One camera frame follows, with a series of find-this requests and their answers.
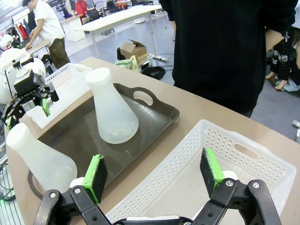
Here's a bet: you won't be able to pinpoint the white perforated plastic basket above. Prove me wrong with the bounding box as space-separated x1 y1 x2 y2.
105 119 297 222
24 62 93 129

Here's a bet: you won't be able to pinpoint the red garment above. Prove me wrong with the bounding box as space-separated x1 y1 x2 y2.
75 0 88 16

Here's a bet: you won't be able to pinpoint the man in white shirt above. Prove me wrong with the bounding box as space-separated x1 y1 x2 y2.
22 0 71 70

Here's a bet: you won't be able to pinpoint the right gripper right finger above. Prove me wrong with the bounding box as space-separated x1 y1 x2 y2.
192 147 283 225

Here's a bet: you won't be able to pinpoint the green white paper bag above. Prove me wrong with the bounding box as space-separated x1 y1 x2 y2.
114 55 139 72

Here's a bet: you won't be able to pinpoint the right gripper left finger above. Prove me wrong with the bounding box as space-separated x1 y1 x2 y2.
32 154 112 225

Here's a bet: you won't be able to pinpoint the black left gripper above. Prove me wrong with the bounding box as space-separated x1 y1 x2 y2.
2 70 59 131

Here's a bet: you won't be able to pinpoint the person in black sweater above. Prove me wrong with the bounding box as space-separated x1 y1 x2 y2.
159 0 298 118

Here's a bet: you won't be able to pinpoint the person's left forearm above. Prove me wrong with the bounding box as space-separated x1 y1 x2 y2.
264 29 285 51

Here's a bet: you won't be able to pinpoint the mannequin in black printed garment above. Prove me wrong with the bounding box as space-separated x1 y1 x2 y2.
266 25 300 92

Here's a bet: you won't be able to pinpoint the brown cardboard box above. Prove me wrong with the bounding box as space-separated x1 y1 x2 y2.
117 39 150 65

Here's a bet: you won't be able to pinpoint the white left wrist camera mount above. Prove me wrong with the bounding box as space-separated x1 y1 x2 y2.
0 48 31 71

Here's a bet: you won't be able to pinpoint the black floor cables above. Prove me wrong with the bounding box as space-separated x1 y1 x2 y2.
0 161 16 202

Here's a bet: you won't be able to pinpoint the dark brown plastic tray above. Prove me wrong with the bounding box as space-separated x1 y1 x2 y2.
27 83 180 201

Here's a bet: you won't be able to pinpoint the long white table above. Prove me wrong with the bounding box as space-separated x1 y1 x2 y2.
75 4 165 59

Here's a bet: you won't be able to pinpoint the translucent white conical flask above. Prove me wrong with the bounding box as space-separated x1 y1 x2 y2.
6 123 78 193
85 67 139 143

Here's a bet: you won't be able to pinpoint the white cabinet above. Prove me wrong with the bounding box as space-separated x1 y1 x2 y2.
60 15 86 42

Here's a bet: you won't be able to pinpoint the black bag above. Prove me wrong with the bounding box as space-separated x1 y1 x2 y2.
142 66 166 80

